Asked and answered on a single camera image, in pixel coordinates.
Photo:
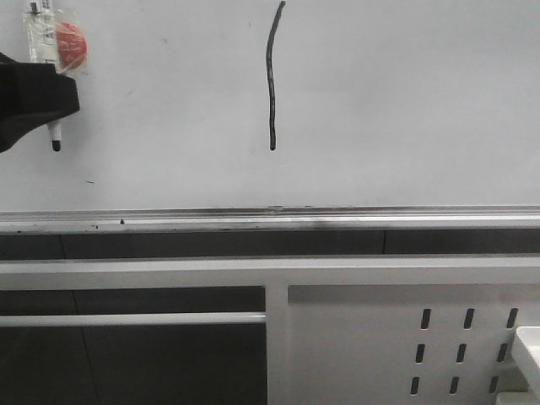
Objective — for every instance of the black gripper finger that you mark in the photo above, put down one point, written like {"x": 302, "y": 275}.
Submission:
{"x": 32, "y": 95}

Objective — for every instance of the white whiteboard with aluminium frame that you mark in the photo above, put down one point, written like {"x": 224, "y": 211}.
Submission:
{"x": 221, "y": 115}

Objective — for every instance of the black whiteboard marker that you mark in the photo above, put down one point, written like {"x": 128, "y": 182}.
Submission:
{"x": 55, "y": 133}

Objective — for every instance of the white plastic marker tray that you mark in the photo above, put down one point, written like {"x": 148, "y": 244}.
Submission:
{"x": 521, "y": 382}

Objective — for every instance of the grey whiteboard stand frame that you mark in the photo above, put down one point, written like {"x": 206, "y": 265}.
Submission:
{"x": 357, "y": 330}

